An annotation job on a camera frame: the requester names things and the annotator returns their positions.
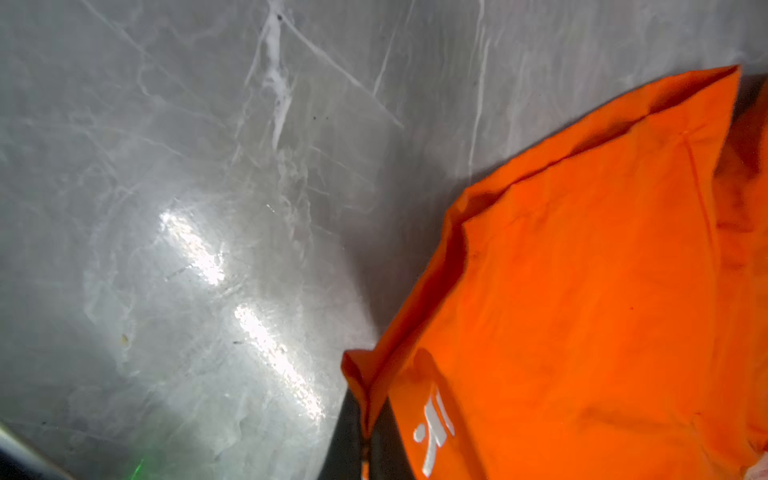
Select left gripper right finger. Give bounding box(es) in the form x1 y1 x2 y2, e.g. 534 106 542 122
369 401 415 480

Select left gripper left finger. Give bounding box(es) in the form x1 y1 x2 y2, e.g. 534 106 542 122
318 391 362 480

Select orange shorts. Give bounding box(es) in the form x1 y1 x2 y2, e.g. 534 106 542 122
341 65 767 479

